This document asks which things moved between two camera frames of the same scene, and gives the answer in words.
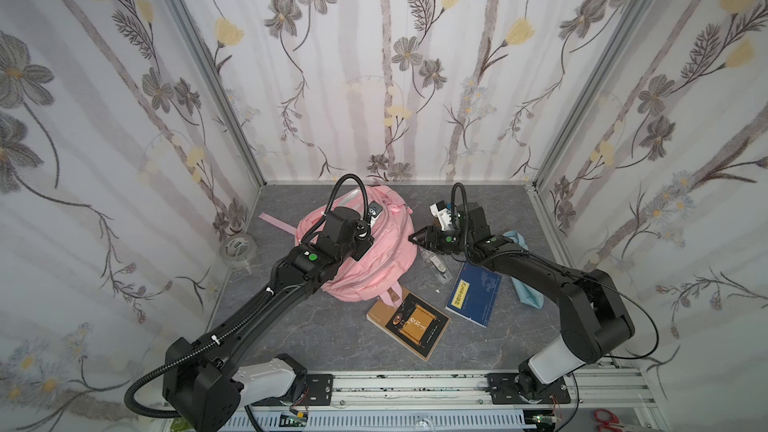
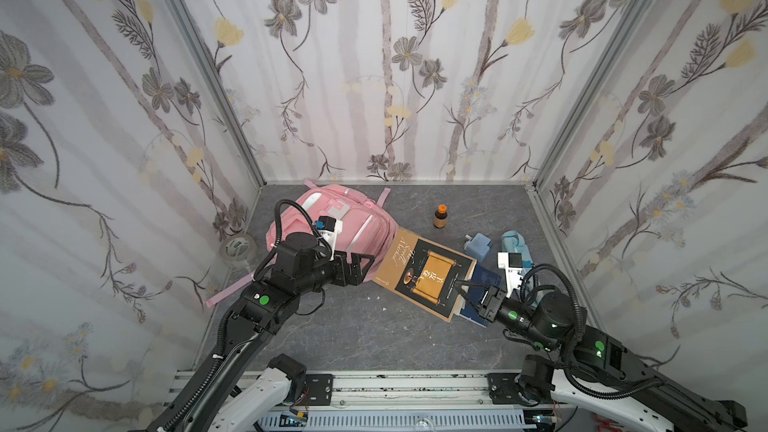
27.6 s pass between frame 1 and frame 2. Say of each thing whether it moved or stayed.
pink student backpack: moved
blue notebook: stayed
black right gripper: moved
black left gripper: moved
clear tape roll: stayed
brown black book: moved
